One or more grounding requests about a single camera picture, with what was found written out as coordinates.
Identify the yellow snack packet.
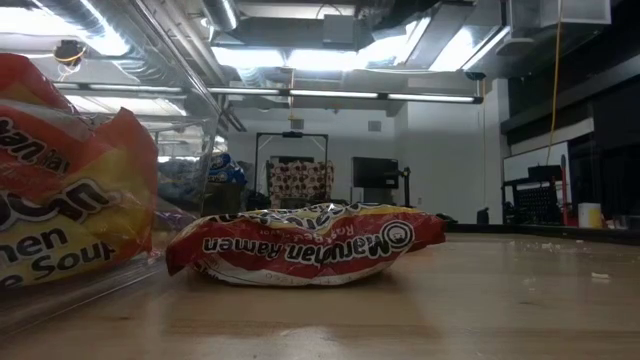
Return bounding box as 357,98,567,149
164,201,450,288

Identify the blue Maruchan ramen pack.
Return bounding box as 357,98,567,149
206,152,250,185

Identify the orange Maruchan ramen pack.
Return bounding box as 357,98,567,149
0,52,160,292

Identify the patterned box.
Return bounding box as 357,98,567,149
268,159,335,209

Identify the black monitor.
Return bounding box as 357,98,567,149
351,156,401,190

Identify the suspended linear light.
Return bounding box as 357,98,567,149
53,81,485,105

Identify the smoky dark plastic bin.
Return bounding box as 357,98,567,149
199,179,250,217

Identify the bright ceiling light panel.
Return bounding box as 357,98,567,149
212,42,401,72

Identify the grey ceiling unit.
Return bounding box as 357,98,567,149
321,13,362,51

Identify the whiteboard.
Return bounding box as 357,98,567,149
502,141,572,224

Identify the black crate rack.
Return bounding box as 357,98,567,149
501,164,565,226

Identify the red pole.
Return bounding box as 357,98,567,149
560,153,570,226

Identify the clear plastic bin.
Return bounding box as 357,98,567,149
0,94,225,341

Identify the pale yellow roll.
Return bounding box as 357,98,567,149
577,201,605,230

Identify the black ceiling sensor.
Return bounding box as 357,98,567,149
52,38,89,69

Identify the round silver ceiling duct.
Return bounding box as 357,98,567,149
201,0,242,32

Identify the yellow hanging cable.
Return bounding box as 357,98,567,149
547,0,564,166

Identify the white ceiling duct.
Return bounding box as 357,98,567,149
494,0,612,57

